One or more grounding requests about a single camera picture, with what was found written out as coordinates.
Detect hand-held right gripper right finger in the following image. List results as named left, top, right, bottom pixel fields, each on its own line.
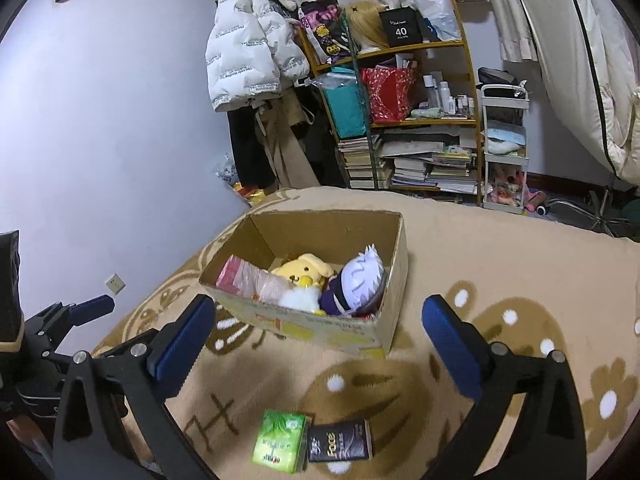
left=421, top=294, right=587, bottom=480

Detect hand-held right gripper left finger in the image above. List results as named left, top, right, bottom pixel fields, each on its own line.
left=52, top=293, right=217, bottom=480

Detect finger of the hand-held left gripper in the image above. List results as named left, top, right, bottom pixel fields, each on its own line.
left=65, top=294, right=117, bottom=322

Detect pink plastic packet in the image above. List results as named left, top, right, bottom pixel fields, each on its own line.
left=216, top=254, right=293, bottom=303

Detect cardboard box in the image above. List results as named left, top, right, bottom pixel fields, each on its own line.
left=198, top=210, right=409, bottom=356

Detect white-haired plush doll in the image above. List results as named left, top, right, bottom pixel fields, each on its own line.
left=320, top=244, right=387, bottom=317

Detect white fluffy pompom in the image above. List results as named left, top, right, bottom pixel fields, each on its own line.
left=278, top=285, right=323, bottom=313

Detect yellow plush dog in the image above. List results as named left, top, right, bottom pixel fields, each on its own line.
left=271, top=253, right=336, bottom=291

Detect dark cloth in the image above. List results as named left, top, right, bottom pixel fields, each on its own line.
left=0, top=230, right=25, bottom=352

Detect green tissue pack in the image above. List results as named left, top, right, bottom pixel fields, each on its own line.
left=251, top=409, right=308, bottom=473

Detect black tissue pack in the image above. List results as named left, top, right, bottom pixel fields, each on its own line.
left=306, top=419, right=375, bottom=462

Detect pink toy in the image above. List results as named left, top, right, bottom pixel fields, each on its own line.
left=522, top=190, right=548, bottom=216

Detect pink dolls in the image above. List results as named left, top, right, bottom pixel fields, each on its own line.
left=487, top=167, right=526, bottom=206

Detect pile of colourful packets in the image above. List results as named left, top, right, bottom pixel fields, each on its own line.
left=216, top=155, right=266, bottom=206

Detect stack of books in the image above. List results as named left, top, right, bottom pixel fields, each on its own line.
left=337, top=130, right=481, bottom=196

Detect dark hanging clothes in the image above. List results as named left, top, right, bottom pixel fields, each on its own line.
left=227, top=102, right=278, bottom=191

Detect light blue cloth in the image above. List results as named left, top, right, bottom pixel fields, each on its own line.
left=484, top=126, right=528, bottom=156

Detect beige hanging coat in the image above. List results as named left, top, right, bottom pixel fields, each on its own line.
left=252, top=95, right=321, bottom=188

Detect group of cosmetic bottles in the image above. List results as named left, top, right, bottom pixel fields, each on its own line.
left=422, top=72, right=478, bottom=120

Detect white trolley cart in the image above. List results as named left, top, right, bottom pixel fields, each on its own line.
left=479, top=82, right=531, bottom=211

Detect teal bag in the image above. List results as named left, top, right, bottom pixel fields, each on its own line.
left=320, top=72, right=368, bottom=140

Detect red patterned bag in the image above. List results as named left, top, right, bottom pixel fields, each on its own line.
left=360, top=66, right=418, bottom=124

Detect black pouch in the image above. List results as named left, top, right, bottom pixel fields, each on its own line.
left=477, top=66, right=521, bottom=98

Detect white puffer jacket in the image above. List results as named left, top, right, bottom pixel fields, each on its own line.
left=205, top=0, right=311, bottom=113

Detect cream padded chair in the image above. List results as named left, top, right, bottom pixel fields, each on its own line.
left=520, top=0, right=640, bottom=241

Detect wooden shelf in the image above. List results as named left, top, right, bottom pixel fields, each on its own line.
left=295, top=0, right=486, bottom=206

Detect black box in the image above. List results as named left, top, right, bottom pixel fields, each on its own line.
left=378, top=7, right=423, bottom=47

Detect blonde wig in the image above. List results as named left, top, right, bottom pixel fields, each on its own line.
left=346, top=0, right=391, bottom=51

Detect clear plastic bag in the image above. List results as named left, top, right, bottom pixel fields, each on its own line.
left=402, top=0, right=463, bottom=42

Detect purple printed bag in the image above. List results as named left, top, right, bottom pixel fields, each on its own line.
left=299, top=0, right=351, bottom=58

